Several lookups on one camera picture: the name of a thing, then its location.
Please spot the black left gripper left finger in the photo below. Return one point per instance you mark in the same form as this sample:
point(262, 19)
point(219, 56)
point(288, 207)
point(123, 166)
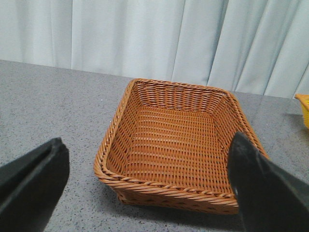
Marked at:
point(31, 186)

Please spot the yellow woven basket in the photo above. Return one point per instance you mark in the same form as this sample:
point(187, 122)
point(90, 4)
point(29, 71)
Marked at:
point(304, 102)

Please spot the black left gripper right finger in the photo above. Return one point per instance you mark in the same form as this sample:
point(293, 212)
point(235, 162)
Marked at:
point(269, 198)

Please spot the brown wicker basket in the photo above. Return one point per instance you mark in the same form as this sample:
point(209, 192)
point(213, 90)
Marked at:
point(167, 145)

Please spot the white curtain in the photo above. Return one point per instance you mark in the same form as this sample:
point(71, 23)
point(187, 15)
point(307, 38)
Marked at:
point(253, 46)

